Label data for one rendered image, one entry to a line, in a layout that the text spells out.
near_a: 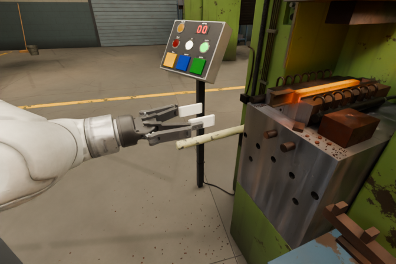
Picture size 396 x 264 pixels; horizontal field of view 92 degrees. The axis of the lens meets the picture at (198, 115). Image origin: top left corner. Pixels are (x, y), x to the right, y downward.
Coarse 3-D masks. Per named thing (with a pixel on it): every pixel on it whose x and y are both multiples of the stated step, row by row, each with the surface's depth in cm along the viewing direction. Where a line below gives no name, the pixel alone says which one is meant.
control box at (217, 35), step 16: (176, 32) 105; (192, 32) 98; (208, 32) 92; (224, 32) 89; (176, 48) 103; (192, 48) 97; (208, 48) 91; (224, 48) 93; (176, 64) 102; (208, 64) 90; (208, 80) 92
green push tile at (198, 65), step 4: (196, 60) 93; (200, 60) 92; (204, 60) 90; (192, 64) 94; (196, 64) 93; (200, 64) 92; (204, 64) 91; (192, 68) 94; (196, 68) 93; (200, 68) 91; (192, 72) 94; (196, 72) 92; (200, 72) 91
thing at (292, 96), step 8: (352, 80) 74; (304, 88) 66; (312, 88) 66; (320, 88) 66; (328, 88) 68; (272, 96) 60; (280, 96) 60; (288, 96) 62; (296, 96) 61; (272, 104) 61; (280, 104) 62
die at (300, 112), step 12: (288, 84) 78; (300, 84) 78; (312, 84) 75; (360, 84) 72; (300, 96) 62; (312, 96) 64; (336, 96) 64; (348, 96) 64; (384, 96) 74; (276, 108) 72; (288, 108) 67; (300, 108) 63; (312, 108) 58; (324, 108) 61; (300, 120) 63
